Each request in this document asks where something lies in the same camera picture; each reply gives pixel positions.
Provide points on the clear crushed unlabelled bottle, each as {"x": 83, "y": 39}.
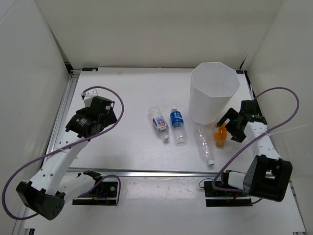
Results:
{"x": 205, "y": 150}

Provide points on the orange bottle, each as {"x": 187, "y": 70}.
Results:
{"x": 220, "y": 135}

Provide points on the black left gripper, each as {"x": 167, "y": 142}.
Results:
{"x": 110, "y": 119}

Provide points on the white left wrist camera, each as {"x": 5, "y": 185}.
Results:
{"x": 89, "y": 94}

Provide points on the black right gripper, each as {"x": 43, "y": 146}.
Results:
{"x": 237, "y": 136}

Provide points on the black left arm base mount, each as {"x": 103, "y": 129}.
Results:
{"x": 106, "y": 193}

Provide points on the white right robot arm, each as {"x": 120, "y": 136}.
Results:
{"x": 268, "y": 175}

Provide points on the clear bottle orange-blue label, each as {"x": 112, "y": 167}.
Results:
{"x": 159, "y": 123}

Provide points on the white octagonal bin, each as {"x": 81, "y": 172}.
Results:
{"x": 212, "y": 86}

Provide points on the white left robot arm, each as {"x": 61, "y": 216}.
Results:
{"x": 44, "y": 193}

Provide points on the aluminium left table rail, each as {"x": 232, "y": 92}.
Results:
{"x": 59, "y": 124}

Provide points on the clear bottle blue label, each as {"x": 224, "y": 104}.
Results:
{"x": 178, "y": 126}

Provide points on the aluminium table rail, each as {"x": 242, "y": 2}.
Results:
{"x": 142, "y": 173}
{"x": 59, "y": 124}

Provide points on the aluminium front table rail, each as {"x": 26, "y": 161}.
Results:
{"x": 142, "y": 173}

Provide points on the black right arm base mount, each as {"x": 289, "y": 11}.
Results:
{"x": 217, "y": 198}

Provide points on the blue corner label left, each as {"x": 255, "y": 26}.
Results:
{"x": 92, "y": 69}

